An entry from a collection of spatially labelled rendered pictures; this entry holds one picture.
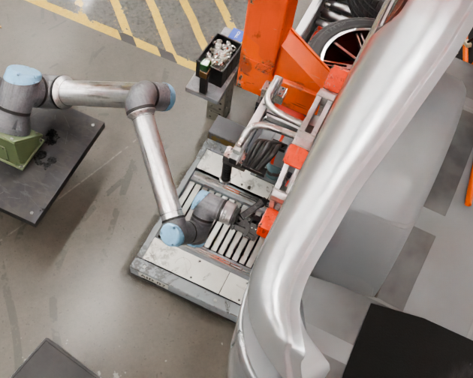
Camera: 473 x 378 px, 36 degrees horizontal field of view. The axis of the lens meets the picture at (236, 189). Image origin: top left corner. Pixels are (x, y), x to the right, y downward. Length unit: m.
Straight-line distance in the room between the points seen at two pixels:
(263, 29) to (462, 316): 1.34
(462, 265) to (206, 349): 1.26
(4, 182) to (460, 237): 1.93
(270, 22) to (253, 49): 0.20
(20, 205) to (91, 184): 0.49
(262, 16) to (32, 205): 1.27
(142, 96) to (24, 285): 1.10
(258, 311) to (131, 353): 1.69
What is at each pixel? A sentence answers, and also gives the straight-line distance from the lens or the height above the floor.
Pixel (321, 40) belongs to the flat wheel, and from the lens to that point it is 3.58.
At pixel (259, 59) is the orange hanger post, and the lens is 3.11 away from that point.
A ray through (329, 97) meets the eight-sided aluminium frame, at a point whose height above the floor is 1.12.
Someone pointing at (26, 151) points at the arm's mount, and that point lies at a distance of 3.31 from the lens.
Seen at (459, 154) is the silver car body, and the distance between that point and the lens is 2.67.
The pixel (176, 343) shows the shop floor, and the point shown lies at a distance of 3.27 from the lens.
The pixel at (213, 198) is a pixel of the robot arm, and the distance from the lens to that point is 2.81.
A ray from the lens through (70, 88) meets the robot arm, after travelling 3.23.
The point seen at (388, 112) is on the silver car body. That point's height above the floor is 1.76.
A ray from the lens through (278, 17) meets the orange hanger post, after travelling 2.90.
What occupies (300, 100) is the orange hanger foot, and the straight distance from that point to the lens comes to 3.19.
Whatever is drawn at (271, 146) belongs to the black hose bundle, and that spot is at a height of 1.04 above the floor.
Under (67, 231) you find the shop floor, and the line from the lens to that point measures 3.51.
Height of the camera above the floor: 3.11
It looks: 59 degrees down
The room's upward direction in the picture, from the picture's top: 10 degrees clockwise
